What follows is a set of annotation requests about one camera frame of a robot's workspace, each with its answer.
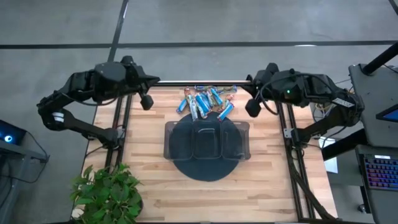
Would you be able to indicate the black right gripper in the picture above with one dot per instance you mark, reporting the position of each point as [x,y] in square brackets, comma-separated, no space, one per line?
[264,82]

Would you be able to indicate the white paper sheet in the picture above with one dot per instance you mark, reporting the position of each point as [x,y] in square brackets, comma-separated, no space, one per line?
[331,165]

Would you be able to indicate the grey workstation cart top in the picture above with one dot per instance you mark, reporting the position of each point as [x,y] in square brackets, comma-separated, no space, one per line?
[370,102]

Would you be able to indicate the red green granola bar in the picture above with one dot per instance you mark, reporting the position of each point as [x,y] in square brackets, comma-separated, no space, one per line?
[228,89]
[210,99]
[230,98]

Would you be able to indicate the silver metal bracket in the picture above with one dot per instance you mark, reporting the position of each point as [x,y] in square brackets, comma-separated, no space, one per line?
[287,133]

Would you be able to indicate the black support beam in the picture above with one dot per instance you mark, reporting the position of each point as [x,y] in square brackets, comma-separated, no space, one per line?
[342,145]

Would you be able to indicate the black computer case blue light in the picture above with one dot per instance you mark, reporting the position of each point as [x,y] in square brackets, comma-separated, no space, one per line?
[15,132]

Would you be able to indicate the black silver frame crossbar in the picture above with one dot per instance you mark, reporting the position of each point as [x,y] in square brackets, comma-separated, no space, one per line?
[202,83]

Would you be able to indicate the black aluminium frame rail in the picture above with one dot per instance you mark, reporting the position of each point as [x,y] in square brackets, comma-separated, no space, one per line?
[109,155]
[119,155]
[290,113]
[280,115]

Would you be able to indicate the grey keyboard desk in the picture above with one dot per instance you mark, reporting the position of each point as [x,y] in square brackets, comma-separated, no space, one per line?
[382,205]

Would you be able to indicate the round dark woven mat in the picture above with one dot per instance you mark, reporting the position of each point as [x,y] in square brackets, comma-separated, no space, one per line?
[205,169]

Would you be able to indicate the black pole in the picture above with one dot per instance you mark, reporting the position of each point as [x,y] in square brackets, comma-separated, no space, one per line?
[382,57]

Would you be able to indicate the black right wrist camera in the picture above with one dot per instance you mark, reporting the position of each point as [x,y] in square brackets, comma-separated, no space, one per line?
[252,107]

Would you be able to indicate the black caster wheel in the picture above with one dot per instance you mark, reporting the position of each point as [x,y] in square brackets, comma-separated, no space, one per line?
[362,208]

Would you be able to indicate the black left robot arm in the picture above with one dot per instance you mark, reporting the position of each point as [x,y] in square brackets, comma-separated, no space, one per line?
[109,79]

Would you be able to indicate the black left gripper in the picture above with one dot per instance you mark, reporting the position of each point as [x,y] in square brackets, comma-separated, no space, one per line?
[141,81]

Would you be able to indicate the blue brown granola bar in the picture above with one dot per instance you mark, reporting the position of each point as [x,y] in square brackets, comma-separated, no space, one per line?
[193,110]
[204,114]
[226,112]

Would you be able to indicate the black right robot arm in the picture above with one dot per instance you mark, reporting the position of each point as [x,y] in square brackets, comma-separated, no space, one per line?
[311,84]

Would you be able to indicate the blue screen monitor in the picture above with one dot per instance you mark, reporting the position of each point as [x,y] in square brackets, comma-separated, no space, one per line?
[392,115]

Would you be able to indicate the backlit keyboard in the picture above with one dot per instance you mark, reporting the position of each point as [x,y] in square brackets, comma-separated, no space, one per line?
[382,172]

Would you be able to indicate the grey metal side desk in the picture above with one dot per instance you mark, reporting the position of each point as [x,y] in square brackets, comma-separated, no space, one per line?
[21,151]

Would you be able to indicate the green leafy potted plant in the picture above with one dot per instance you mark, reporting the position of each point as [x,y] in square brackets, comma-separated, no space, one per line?
[105,196]

